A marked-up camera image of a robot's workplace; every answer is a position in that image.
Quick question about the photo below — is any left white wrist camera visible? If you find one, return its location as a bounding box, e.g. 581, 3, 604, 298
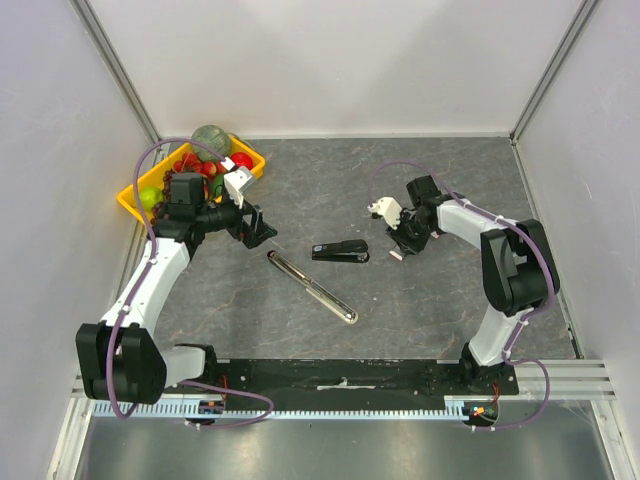
221, 157, 256, 208

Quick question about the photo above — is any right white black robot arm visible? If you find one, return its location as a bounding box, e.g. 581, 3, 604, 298
368, 176, 560, 394

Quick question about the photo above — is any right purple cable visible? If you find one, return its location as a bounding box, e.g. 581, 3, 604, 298
368, 159, 560, 432

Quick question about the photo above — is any red apple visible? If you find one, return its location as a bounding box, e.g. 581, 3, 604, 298
230, 152, 254, 171

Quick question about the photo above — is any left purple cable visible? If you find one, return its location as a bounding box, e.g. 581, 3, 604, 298
107, 137, 275, 431

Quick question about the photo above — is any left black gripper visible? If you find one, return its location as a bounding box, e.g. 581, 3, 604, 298
196, 189, 276, 249

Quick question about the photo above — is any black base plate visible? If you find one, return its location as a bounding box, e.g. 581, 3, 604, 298
208, 359, 519, 412

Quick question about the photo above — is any green melon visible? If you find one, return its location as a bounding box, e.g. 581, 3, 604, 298
191, 124, 231, 161

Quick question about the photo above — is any purple grape bunch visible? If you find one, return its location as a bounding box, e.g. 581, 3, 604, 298
149, 170, 175, 224

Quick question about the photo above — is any slotted cable duct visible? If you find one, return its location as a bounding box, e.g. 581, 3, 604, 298
92, 395, 501, 421

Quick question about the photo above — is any yellow plastic tray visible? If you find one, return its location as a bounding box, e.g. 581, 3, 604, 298
116, 137, 267, 224

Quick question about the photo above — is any dark green lime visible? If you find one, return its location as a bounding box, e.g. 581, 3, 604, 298
211, 174, 224, 198

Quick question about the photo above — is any purple cable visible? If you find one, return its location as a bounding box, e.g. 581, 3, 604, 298
107, 137, 275, 431
368, 159, 560, 432

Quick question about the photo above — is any light green lime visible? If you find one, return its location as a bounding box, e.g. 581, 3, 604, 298
139, 186, 164, 212

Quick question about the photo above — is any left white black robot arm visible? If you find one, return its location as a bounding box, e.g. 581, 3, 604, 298
75, 167, 277, 404

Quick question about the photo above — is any red peach cluster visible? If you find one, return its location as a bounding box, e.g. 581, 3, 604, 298
172, 152, 226, 179

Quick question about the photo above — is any white black stapler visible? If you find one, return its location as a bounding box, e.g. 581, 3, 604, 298
267, 250, 359, 325

